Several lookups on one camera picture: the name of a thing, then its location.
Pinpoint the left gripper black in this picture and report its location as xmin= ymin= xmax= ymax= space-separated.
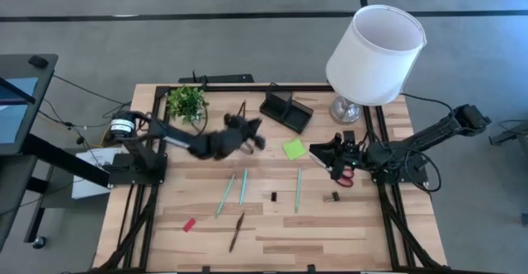
xmin=187 ymin=112 xmax=267 ymax=162

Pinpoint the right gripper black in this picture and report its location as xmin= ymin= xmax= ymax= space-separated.
xmin=309 ymin=130 xmax=366 ymax=183

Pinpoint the green sticky note pad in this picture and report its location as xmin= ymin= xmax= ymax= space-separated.
xmin=282 ymin=137 xmax=308 ymax=162

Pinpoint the black mesh desk organizer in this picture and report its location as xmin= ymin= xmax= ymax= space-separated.
xmin=258 ymin=83 xmax=314 ymax=135

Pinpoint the teal pen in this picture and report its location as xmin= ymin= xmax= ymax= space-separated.
xmin=294 ymin=166 xmax=303 ymax=215
xmin=214 ymin=173 xmax=236 ymax=220
xmin=238 ymin=168 xmax=249 ymax=206

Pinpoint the brown pen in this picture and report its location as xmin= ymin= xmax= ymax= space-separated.
xmin=229 ymin=211 xmax=246 ymax=253

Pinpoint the green potted plant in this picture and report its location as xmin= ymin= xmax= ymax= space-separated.
xmin=166 ymin=84 xmax=210 ymax=125

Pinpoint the white shade table lamp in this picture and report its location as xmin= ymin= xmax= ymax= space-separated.
xmin=325 ymin=4 xmax=428 ymax=125

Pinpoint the white paper sheet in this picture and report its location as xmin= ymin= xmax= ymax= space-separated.
xmin=71 ymin=147 xmax=125 ymax=201

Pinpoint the black stand leg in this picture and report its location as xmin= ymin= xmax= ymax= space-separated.
xmin=488 ymin=120 xmax=528 ymax=147

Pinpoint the black side desk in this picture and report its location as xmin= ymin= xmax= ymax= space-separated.
xmin=0 ymin=53 xmax=111 ymax=253

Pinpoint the monitor screen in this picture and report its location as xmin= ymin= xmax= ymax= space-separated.
xmin=0 ymin=77 xmax=40 ymax=145

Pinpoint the black aluminium table frame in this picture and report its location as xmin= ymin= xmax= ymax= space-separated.
xmin=98 ymin=83 xmax=445 ymax=273

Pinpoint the black bar mount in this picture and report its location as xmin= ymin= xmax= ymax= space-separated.
xmin=178 ymin=70 xmax=256 ymax=84

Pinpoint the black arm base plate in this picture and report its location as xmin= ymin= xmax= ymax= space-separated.
xmin=107 ymin=153 xmax=168 ymax=186
xmin=369 ymin=149 xmax=429 ymax=184

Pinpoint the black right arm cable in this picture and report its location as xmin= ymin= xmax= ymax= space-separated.
xmin=402 ymin=145 xmax=442 ymax=193

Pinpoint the black floor cable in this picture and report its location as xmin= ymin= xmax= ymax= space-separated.
xmin=39 ymin=73 xmax=133 ymax=130

